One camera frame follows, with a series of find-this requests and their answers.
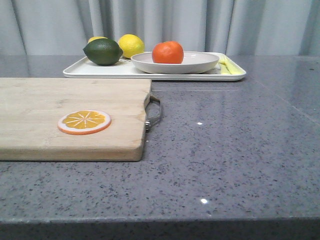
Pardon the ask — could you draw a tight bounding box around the grey curtain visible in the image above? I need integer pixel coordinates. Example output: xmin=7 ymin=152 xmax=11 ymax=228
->
xmin=0 ymin=0 xmax=320 ymax=56

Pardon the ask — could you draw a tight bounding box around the yellow lemon right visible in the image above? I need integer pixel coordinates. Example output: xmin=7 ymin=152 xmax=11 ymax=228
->
xmin=118 ymin=34 xmax=145 ymax=59

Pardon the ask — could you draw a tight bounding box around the yellow lemon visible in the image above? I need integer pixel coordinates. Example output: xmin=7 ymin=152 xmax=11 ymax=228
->
xmin=118 ymin=34 xmax=145 ymax=59
xmin=87 ymin=36 xmax=107 ymax=43

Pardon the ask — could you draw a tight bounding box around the orange slice coaster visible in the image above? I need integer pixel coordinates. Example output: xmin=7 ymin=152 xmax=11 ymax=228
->
xmin=57 ymin=109 xmax=112 ymax=135

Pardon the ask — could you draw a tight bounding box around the white round plate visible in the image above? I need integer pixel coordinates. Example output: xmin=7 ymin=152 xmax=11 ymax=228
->
xmin=131 ymin=51 xmax=220 ymax=74

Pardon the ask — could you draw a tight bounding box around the yellow lemon left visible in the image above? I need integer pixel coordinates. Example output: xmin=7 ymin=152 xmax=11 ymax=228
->
xmin=87 ymin=36 xmax=107 ymax=43

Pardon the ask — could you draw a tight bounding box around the metal cutting board handle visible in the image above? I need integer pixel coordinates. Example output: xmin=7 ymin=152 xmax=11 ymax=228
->
xmin=144 ymin=94 xmax=163 ymax=131

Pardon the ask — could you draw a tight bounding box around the dark green lime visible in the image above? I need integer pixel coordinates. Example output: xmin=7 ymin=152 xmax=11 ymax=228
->
xmin=83 ymin=38 xmax=123 ymax=66

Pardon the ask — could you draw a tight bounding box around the orange tangerine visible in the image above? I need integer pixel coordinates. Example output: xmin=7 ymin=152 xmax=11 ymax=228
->
xmin=152 ymin=41 xmax=184 ymax=64

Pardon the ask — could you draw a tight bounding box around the wooden cutting board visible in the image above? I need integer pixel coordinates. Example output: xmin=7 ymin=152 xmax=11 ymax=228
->
xmin=0 ymin=77 xmax=152 ymax=162

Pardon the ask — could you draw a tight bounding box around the white rectangular tray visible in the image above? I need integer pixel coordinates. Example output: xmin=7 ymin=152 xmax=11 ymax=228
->
xmin=63 ymin=52 xmax=247 ymax=82

